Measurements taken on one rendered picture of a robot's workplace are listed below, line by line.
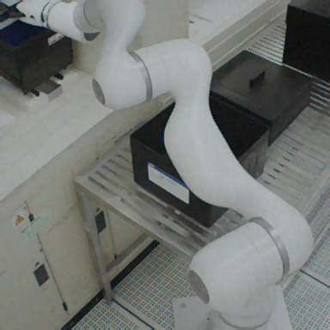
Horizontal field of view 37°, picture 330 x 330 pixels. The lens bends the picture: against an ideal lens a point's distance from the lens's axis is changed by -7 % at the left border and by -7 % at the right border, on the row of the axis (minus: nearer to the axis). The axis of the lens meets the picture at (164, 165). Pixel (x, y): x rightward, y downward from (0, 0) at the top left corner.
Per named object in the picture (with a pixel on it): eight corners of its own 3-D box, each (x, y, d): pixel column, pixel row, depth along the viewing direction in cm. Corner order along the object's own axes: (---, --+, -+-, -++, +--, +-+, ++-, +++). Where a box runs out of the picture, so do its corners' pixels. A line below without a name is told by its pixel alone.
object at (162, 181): (131, 180, 150) (126, 136, 138) (192, 130, 164) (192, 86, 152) (208, 229, 137) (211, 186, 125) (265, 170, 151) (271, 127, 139)
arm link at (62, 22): (62, -7, 130) (43, 21, 129) (97, 6, 124) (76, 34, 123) (76, 10, 138) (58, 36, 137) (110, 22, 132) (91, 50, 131)
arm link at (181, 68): (236, 302, 90) (304, 262, 95) (261, 294, 79) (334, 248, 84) (114, 75, 102) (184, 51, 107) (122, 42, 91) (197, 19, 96)
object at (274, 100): (268, 147, 158) (272, 115, 149) (194, 107, 172) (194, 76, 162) (311, 102, 173) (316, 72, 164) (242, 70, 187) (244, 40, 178)
